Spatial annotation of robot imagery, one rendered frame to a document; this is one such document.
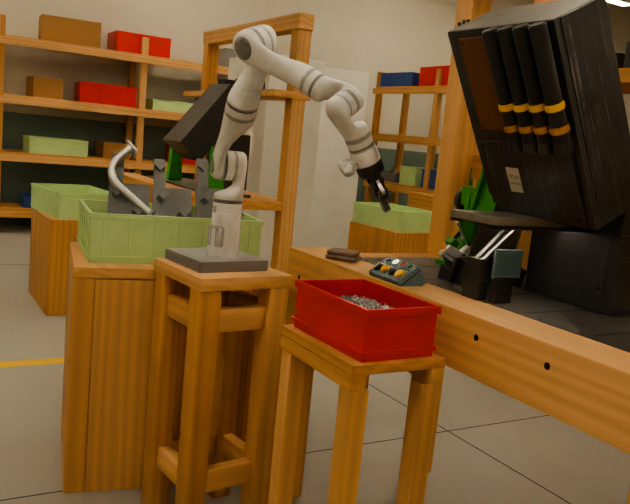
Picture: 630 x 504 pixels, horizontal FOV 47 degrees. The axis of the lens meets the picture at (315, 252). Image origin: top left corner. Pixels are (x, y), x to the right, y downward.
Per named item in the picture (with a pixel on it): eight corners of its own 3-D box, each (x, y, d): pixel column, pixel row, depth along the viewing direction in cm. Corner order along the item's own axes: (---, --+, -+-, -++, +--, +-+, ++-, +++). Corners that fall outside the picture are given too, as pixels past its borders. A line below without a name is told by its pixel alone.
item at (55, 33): (254, 238, 904) (271, 50, 870) (-9, 233, 751) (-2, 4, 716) (237, 231, 950) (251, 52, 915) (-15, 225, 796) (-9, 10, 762)
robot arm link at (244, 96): (260, 16, 198) (240, 95, 215) (237, 23, 192) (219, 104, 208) (285, 33, 196) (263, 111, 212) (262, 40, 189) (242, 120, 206)
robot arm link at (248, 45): (310, 75, 183) (329, 67, 188) (232, 24, 191) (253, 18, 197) (300, 106, 189) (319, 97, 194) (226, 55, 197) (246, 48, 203)
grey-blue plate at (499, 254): (491, 304, 187) (498, 250, 185) (485, 302, 189) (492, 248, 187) (517, 303, 192) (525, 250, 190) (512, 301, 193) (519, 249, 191)
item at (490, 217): (492, 230, 174) (494, 217, 174) (449, 220, 188) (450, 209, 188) (600, 233, 194) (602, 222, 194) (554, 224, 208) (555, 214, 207)
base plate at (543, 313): (642, 366, 149) (644, 356, 149) (353, 263, 242) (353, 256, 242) (756, 353, 170) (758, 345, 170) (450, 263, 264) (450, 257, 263)
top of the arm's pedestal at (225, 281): (200, 292, 208) (201, 278, 207) (153, 270, 233) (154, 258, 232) (291, 287, 227) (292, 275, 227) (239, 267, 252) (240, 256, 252)
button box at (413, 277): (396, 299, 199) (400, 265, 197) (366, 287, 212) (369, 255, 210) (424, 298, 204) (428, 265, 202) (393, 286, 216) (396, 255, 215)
